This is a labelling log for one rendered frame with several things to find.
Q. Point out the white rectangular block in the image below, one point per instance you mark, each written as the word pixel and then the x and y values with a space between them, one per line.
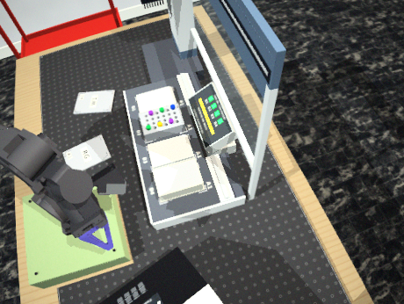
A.
pixel 178 180

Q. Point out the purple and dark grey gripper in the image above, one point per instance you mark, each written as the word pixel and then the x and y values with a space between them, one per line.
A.
pixel 85 228

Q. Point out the white well plate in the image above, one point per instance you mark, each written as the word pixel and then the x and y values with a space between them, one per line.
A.
pixel 155 99
pixel 171 151

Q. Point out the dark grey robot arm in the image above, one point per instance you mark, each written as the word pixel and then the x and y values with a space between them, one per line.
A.
pixel 28 157

